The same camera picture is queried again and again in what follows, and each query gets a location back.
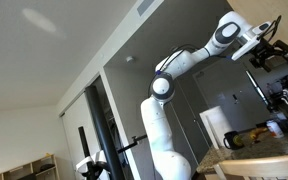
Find black mug yellow logo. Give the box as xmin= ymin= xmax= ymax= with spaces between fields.
xmin=223 ymin=130 xmax=246 ymax=150

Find white pill bottle orange label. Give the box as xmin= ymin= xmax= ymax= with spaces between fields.
xmin=266 ymin=119 xmax=285 ymax=139

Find white clamp bracket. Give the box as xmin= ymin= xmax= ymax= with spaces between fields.
xmin=75 ymin=149 xmax=110 ymax=178

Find thin black stand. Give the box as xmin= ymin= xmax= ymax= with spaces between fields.
xmin=77 ymin=125 xmax=97 ymax=180

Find ceiling air vent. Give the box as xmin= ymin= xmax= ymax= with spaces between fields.
xmin=136 ymin=0 xmax=156 ymax=17

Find grey door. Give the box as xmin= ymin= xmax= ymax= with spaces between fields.
xmin=193 ymin=61 xmax=272 ymax=134

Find wooden shelf unit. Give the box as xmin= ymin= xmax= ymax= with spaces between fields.
xmin=0 ymin=153 xmax=62 ymax=180

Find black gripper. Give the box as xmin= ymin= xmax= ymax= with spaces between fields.
xmin=250 ymin=39 xmax=288 ymax=73

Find thick black pole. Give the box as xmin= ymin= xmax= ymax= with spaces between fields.
xmin=83 ymin=84 xmax=127 ymax=180

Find ripe yellow banana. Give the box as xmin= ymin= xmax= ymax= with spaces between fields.
xmin=248 ymin=126 xmax=268 ymax=144

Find white paper towel roll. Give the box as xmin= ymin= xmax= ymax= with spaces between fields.
xmin=198 ymin=105 xmax=233 ymax=149

